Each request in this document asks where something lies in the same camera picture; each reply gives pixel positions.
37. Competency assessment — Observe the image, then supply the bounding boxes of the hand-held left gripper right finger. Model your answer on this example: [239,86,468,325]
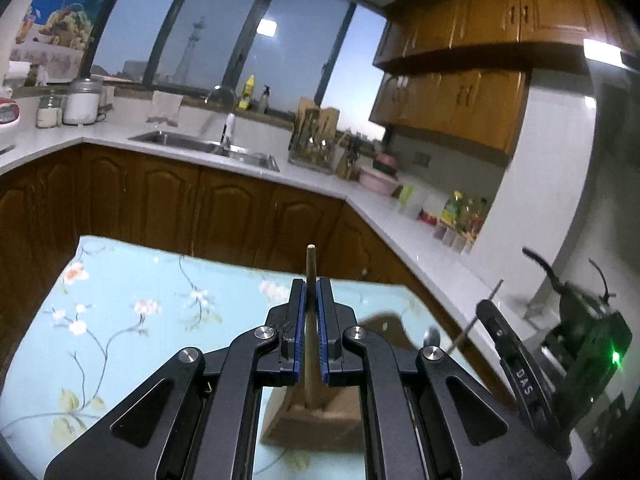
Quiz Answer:
[316,277,572,480]

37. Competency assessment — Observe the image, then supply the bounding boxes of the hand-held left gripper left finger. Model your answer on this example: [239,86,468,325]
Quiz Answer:
[44,277,307,480]

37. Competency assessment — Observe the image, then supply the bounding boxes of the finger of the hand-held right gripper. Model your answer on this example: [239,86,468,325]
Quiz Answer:
[474,299,557,444]

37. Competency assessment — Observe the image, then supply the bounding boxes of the wooden chopstick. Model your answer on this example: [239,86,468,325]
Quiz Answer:
[305,244,324,409]

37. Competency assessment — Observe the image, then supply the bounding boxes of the metal chopstick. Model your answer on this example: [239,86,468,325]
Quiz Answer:
[449,279,504,352]

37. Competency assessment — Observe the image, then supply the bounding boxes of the wooden utensil holder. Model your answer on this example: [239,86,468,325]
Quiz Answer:
[259,384,365,455]

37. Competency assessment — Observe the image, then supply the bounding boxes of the pink basin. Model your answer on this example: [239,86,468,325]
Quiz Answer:
[359,166,401,196]

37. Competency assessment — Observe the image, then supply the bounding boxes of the amber seasoning bottle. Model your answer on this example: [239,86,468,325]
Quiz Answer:
[462,197,489,236]

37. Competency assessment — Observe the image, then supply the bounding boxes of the knife block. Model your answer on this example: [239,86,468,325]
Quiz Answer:
[336,135,364,181]

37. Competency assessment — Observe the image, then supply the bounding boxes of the floral blue tablecloth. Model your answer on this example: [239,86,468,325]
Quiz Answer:
[0,235,451,480]

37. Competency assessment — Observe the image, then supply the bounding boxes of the cooking oil bottle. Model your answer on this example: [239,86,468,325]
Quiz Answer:
[440,190,464,226]

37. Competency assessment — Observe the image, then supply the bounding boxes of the utensil drying rack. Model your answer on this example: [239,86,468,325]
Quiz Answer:
[288,96,341,174]

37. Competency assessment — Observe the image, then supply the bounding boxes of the range hood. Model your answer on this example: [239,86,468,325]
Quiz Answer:
[582,37,640,281]

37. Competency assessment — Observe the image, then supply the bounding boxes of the kitchen faucet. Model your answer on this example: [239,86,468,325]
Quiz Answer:
[204,85,237,150]

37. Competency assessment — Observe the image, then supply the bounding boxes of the stainless steel sink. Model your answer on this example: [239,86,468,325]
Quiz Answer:
[128,130,281,173]

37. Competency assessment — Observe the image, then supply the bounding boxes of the yellow dish soap bottle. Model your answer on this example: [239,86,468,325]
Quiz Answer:
[237,75,256,111]

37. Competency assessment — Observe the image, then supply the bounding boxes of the hanging dish cloth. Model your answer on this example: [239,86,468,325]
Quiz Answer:
[146,91,184,128]

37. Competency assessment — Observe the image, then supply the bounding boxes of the kitchen window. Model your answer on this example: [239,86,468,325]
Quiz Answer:
[82,0,389,142]

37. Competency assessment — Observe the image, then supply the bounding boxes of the white steamer pot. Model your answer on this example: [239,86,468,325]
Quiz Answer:
[62,77,104,126]

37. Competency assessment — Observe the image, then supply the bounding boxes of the glass storage jar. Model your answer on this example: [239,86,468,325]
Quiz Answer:
[36,91,64,130]

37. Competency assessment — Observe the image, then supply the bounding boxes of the white rice cooker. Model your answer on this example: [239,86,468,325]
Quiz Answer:
[0,95,24,134]

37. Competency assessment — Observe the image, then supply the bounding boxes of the wooden wall cabinets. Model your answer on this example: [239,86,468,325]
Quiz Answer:
[369,0,622,157]

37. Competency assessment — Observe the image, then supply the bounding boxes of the fruit wall poster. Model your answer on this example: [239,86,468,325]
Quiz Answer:
[10,0,127,62]

